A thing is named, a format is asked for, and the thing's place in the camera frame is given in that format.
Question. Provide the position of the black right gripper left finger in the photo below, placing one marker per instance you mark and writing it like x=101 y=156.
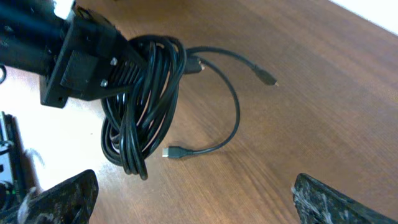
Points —
x=70 y=202

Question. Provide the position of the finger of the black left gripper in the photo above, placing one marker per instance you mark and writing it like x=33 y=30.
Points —
x=124 y=73

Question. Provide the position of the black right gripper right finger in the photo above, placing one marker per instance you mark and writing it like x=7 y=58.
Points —
x=318 y=203

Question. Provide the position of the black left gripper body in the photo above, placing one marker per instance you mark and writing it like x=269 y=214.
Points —
x=90 y=45

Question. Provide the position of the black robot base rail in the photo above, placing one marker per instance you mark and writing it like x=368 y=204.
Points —
x=13 y=184

